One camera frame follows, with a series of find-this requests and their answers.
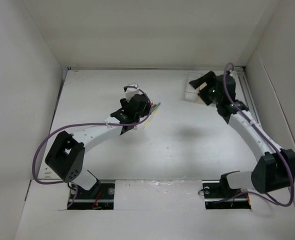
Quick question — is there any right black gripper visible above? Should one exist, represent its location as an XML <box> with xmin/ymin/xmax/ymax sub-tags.
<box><xmin>189</xmin><ymin>70</ymin><xmax>222</xmax><ymax>106</ymax></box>

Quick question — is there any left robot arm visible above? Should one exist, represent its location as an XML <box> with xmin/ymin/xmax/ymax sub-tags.
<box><xmin>45</xmin><ymin>94</ymin><xmax>151</xmax><ymax>199</ymax></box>

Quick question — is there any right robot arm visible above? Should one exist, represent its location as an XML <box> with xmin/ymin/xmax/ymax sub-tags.
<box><xmin>189</xmin><ymin>71</ymin><xmax>295</xmax><ymax>197</ymax></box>

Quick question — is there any green grey pen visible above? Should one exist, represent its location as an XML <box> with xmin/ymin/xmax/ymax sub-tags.
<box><xmin>151</xmin><ymin>102</ymin><xmax>161</xmax><ymax>113</ymax></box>

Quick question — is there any wooden tray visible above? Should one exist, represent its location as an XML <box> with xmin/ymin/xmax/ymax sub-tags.
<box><xmin>197</xmin><ymin>85</ymin><xmax>208</xmax><ymax>105</ymax></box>

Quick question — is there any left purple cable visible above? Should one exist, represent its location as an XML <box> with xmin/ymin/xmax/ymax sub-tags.
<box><xmin>32</xmin><ymin>85</ymin><xmax>149</xmax><ymax>210</ymax></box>

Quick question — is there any purple cable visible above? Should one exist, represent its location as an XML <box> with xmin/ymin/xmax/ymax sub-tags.
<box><xmin>202</xmin><ymin>62</ymin><xmax>295</xmax><ymax>207</ymax></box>
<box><xmin>32</xmin><ymin>85</ymin><xmax>149</xmax><ymax>210</ymax></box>

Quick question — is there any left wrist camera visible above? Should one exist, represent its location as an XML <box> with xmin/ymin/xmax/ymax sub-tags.
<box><xmin>123</xmin><ymin>82</ymin><xmax>139</xmax><ymax>102</ymax></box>

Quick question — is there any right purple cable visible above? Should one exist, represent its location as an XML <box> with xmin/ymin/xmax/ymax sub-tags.
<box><xmin>202</xmin><ymin>62</ymin><xmax>295</xmax><ymax>207</ymax></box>

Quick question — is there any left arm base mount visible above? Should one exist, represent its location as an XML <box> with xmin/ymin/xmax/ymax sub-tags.
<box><xmin>67</xmin><ymin>170</ymin><xmax>116</xmax><ymax>210</ymax></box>

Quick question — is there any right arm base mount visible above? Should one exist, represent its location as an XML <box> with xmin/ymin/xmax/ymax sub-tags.
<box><xmin>198</xmin><ymin>171</ymin><xmax>254</xmax><ymax>210</ymax></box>

